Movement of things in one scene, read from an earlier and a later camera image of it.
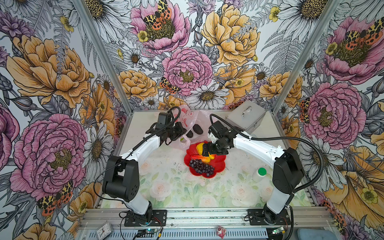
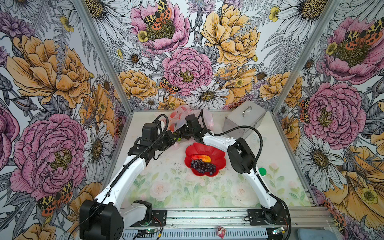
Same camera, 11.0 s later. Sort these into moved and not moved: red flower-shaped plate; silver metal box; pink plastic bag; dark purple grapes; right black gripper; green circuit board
Moved: right black gripper; pink plastic bag
Not moved: silver metal box; red flower-shaped plate; dark purple grapes; green circuit board
